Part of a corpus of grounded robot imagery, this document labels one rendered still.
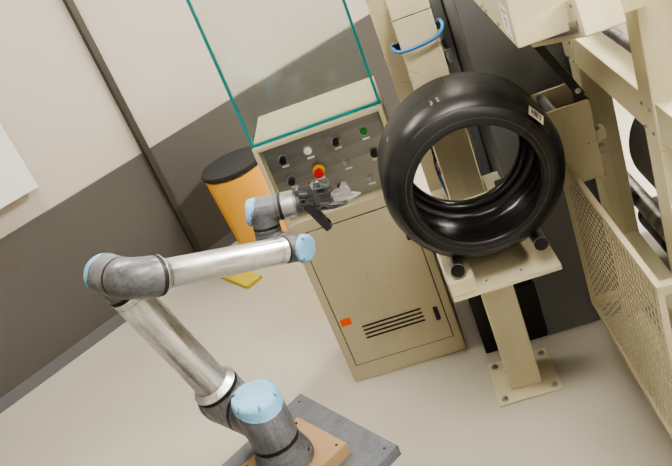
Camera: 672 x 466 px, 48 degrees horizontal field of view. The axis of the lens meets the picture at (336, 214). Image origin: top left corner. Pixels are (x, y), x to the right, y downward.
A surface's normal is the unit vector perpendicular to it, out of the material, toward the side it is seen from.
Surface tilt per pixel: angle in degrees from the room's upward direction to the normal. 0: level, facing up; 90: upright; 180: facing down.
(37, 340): 90
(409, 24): 90
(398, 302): 90
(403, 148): 57
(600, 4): 72
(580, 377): 0
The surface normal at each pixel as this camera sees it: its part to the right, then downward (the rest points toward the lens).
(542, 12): 0.03, 0.46
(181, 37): 0.64, 0.14
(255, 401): -0.29, -0.85
